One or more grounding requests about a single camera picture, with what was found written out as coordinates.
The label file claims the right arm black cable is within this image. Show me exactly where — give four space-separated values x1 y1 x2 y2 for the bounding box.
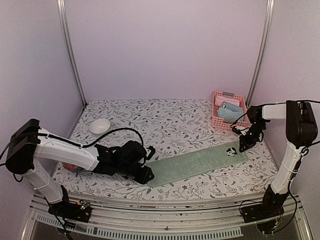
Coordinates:
229 99 320 131

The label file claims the left aluminium frame post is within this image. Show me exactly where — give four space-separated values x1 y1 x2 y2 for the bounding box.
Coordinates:
56 0 88 108

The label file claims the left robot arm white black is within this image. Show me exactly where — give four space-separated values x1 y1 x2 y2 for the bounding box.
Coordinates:
0 118 156 217

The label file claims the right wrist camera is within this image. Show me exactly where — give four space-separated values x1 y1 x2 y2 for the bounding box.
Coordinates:
231 126 250 136

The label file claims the light blue towel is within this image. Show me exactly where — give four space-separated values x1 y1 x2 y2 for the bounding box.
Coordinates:
217 107 245 123

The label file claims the right aluminium frame post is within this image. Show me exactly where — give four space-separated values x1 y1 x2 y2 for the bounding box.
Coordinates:
246 0 275 106

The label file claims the front aluminium rail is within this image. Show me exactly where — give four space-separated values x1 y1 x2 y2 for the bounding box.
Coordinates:
21 192 312 240

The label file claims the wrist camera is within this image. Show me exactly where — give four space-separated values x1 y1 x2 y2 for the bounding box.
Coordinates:
145 146 156 161
231 126 250 136

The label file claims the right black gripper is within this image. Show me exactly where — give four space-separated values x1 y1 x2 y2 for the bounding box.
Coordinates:
240 122 267 153

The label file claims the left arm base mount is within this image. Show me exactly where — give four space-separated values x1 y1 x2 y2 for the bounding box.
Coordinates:
48 200 92 223

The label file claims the green towel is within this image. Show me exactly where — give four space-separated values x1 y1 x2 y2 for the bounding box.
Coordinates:
146 141 248 188

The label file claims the blue patterned rolled towel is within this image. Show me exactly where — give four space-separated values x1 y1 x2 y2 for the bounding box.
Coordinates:
221 101 243 113

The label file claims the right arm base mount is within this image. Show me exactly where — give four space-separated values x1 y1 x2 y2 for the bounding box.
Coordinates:
239 200 285 223

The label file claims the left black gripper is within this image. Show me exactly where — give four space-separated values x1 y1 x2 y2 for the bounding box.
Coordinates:
117 164 155 186

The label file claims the aluminium frame post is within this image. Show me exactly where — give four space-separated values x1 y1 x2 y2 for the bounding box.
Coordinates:
246 0 275 106
56 0 88 108

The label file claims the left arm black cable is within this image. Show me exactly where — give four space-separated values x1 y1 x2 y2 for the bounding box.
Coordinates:
0 127 146 166

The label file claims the pink rolled towel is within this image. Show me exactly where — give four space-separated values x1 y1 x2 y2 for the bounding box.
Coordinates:
214 95 240 107

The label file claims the white bowl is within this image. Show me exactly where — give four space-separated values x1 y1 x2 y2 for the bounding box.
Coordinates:
89 118 111 135

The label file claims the pink plastic basket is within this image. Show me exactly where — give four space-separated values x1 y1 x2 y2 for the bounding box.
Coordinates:
211 91 250 130

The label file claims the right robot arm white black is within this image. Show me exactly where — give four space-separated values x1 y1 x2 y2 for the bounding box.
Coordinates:
231 100 318 218

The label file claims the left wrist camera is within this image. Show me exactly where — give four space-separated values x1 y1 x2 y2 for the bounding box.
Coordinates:
145 146 156 161

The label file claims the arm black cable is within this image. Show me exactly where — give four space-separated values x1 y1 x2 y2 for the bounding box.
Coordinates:
0 127 146 166
229 99 320 131

